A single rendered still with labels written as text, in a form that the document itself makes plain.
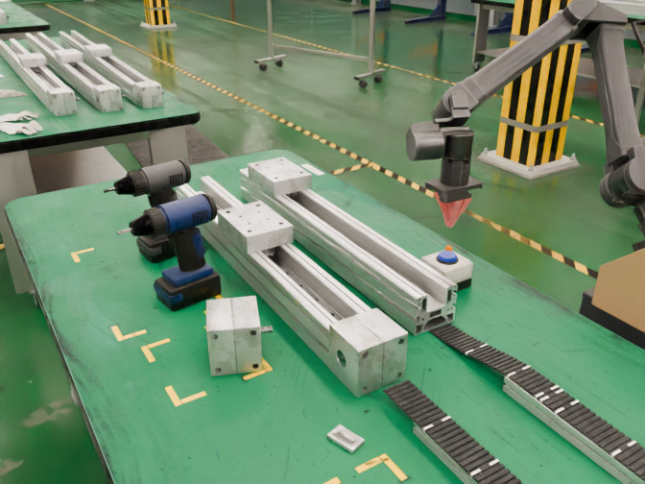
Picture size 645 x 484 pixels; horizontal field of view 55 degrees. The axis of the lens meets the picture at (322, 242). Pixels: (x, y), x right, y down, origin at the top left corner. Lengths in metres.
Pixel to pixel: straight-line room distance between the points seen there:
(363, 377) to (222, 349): 0.24
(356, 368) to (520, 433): 0.27
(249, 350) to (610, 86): 0.91
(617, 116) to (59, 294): 1.22
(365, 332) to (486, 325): 0.31
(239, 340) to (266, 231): 0.32
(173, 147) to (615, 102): 1.92
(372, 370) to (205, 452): 0.29
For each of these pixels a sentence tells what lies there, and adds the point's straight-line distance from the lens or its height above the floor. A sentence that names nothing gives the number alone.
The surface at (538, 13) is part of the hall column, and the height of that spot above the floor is 1.00.
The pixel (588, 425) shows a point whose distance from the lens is 1.05.
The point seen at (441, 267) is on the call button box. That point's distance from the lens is 1.33.
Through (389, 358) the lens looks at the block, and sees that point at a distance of 1.06.
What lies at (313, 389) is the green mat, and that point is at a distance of 1.08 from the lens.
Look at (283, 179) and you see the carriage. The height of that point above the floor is 0.90.
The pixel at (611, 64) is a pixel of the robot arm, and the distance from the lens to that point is 1.49.
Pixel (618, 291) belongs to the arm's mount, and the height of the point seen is 0.84.
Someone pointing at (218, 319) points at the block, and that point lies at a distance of 1.09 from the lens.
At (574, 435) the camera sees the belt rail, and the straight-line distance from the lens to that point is 1.04.
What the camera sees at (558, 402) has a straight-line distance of 1.07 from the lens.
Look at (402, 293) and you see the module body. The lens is 1.20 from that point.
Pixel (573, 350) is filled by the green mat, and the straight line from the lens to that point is 1.25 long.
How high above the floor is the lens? 1.48
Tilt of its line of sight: 27 degrees down
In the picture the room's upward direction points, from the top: straight up
